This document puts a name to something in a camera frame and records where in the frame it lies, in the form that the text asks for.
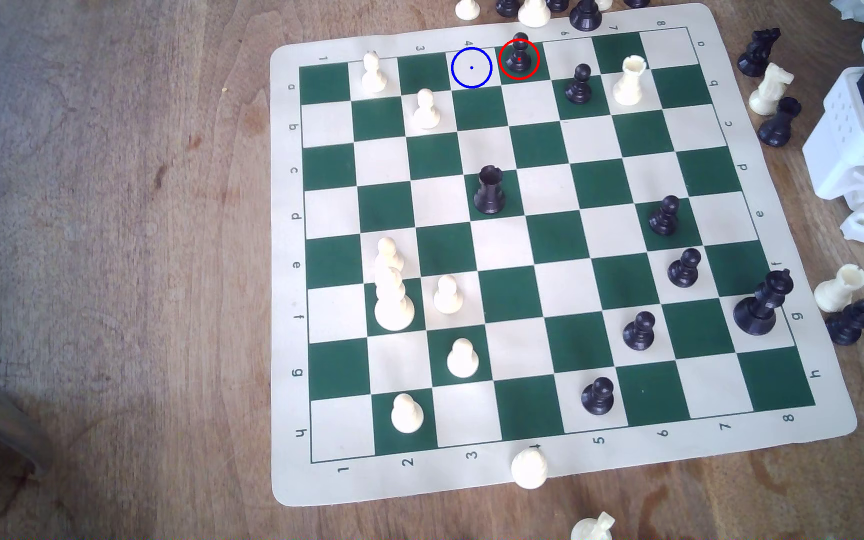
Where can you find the black chess knight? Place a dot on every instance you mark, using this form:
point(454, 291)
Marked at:
point(756, 54)
point(848, 324)

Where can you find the white chess knight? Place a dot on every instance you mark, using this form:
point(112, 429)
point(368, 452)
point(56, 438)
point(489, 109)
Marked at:
point(592, 529)
point(769, 90)

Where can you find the black chess king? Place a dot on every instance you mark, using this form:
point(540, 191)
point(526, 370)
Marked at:
point(758, 307)

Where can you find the white chess pawn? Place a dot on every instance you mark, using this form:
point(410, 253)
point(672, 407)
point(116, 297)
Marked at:
point(529, 469)
point(389, 253)
point(467, 9)
point(407, 417)
point(463, 361)
point(448, 297)
point(373, 75)
point(425, 112)

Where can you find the black chess rook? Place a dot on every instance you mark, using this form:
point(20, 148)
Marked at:
point(489, 193)

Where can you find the black chess pawn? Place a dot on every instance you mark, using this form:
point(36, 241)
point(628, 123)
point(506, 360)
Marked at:
point(508, 7)
point(683, 271)
point(579, 88)
point(598, 399)
point(520, 60)
point(639, 334)
point(663, 219)

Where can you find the black chess queen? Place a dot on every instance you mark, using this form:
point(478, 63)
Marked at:
point(586, 16)

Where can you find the white chess king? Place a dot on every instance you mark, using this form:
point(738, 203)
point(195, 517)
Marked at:
point(393, 307)

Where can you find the large white chess piece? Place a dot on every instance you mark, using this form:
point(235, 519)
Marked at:
point(534, 13)

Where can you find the green and white chess mat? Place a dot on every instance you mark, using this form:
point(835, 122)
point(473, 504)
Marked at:
point(507, 296)

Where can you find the black chess bishop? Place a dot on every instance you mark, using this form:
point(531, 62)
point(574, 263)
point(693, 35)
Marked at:
point(777, 126)

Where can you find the black chess piece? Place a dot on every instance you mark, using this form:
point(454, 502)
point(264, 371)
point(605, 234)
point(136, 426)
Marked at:
point(636, 2)
point(558, 4)

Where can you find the white chess rook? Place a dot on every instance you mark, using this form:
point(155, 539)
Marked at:
point(837, 291)
point(629, 84)

